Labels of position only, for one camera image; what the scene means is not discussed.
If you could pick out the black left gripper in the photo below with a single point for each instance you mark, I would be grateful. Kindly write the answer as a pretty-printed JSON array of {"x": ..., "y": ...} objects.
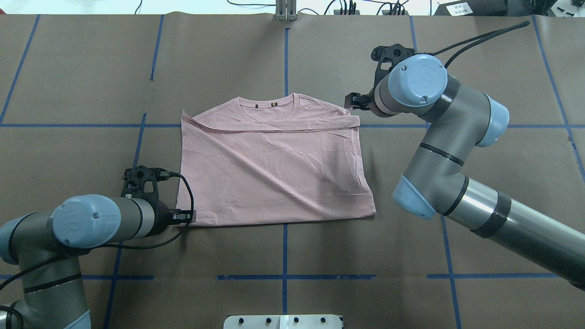
[{"x": 162, "y": 216}]

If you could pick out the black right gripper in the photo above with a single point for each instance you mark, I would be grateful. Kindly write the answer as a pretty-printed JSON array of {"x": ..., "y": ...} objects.
[{"x": 370, "y": 101}]

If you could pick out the pink Snoopy t-shirt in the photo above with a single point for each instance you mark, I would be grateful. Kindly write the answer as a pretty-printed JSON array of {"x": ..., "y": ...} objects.
[{"x": 293, "y": 159}]

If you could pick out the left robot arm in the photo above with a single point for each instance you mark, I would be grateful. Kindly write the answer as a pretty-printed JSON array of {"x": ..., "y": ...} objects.
[{"x": 46, "y": 246}]

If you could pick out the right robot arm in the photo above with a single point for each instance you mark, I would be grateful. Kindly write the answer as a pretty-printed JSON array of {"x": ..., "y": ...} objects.
[{"x": 460, "y": 119}]

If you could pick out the black power strip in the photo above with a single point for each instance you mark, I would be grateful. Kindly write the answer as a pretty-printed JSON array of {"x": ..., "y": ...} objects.
[{"x": 385, "y": 7}]

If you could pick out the black device with label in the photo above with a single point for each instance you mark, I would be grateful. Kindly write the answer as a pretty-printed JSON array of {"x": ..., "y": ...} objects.
[{"x": 472, "y": 8}]

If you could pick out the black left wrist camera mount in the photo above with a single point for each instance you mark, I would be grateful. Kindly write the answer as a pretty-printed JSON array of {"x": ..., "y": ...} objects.
[{"x": 142, "y": 182}]

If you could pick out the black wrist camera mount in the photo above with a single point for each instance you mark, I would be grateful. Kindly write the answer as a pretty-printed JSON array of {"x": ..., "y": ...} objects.
[
  {"x": 142, "y": 182},
  {"x": 387, "y": 57}
]

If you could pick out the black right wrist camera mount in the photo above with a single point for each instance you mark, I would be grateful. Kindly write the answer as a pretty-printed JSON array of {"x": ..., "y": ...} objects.
[{"x": 387, "y": 57}]

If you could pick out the aluminium camera mount post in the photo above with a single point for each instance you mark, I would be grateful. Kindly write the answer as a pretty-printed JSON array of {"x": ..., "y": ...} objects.
[{"x": 286, "y": 10}]

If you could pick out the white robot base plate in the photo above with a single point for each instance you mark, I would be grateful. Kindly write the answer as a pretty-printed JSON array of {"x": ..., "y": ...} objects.
[{"x": 285, "y": 321}]

